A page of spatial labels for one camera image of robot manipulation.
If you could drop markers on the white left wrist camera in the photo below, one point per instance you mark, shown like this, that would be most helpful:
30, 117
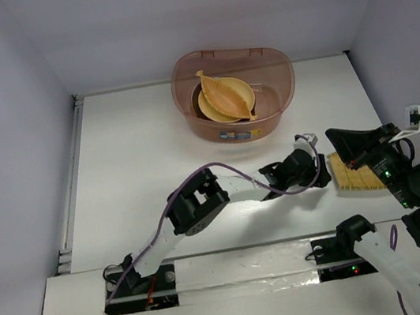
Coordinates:
306, 142

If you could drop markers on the round yellow plastic plate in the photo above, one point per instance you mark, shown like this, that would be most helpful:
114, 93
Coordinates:
206, 106

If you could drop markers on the translucent brown plastic bin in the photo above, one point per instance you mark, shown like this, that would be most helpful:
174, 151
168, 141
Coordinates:
263, 76

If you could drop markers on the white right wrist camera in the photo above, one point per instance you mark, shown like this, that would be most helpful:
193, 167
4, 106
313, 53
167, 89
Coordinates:
411, 125

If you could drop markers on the white foam board front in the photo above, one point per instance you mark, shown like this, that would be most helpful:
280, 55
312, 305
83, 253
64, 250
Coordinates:
267, 280

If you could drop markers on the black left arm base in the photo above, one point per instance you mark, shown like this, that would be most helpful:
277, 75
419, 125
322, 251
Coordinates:
136, 294

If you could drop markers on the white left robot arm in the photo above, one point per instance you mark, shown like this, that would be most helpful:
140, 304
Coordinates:
207, 191

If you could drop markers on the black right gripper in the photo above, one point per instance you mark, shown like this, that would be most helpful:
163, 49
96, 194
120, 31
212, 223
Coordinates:
353, 145

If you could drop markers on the leaf shaped yellow dish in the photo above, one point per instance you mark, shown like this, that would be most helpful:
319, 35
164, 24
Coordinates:
224, 98

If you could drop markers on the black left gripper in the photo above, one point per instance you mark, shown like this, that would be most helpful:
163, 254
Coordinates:
322, 178

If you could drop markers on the rectangular woven bamboo tray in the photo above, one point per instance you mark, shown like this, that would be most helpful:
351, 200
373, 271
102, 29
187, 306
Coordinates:
347, 179

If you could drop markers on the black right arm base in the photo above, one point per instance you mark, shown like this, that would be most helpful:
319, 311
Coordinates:
334, 256

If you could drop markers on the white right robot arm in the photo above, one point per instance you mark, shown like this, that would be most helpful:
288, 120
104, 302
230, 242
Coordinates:
385, 259

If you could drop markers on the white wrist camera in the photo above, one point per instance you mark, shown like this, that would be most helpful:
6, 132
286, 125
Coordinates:
411, 125
306, 142

